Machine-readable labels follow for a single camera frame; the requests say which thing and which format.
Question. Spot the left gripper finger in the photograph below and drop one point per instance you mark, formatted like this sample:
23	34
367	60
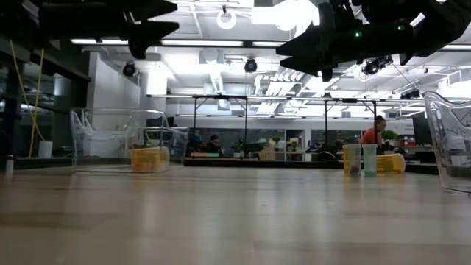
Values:
147	30
151	9

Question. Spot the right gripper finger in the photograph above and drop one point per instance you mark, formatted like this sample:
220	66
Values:
305	46
305	63

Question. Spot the small teal pill bottle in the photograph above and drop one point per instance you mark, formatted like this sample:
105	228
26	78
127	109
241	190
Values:
369	162

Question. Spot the large amber pill bottle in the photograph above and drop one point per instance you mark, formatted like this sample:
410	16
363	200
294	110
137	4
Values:
392	163
149	160

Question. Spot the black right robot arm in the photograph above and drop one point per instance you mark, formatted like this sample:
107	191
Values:
441	22

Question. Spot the clear plastic bin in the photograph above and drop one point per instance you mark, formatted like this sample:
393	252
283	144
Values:
95	121
449	121

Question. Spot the ceiling light strip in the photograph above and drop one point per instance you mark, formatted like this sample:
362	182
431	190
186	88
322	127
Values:
202	43

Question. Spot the person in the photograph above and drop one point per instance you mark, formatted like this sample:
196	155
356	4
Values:
213	145
369	137

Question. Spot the green potted plant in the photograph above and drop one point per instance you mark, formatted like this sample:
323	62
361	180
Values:
389	135

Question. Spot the cardboard box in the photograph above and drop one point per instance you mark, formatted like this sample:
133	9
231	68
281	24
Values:
267	154

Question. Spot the black monitor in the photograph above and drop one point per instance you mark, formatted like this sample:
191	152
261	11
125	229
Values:
422	130

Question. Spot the white cup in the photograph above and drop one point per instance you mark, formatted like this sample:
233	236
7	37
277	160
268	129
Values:
45	150

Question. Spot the small white cylinder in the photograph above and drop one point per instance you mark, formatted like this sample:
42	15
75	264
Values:
9	165

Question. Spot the black ceiling camera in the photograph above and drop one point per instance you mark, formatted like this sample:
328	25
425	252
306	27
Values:
410	95
129	69
250	65
371	66

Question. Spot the black metal rack frame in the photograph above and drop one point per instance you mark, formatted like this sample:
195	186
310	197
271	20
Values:
246	125

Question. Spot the black aluminium table frame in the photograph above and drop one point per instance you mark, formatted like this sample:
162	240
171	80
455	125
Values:
257	163

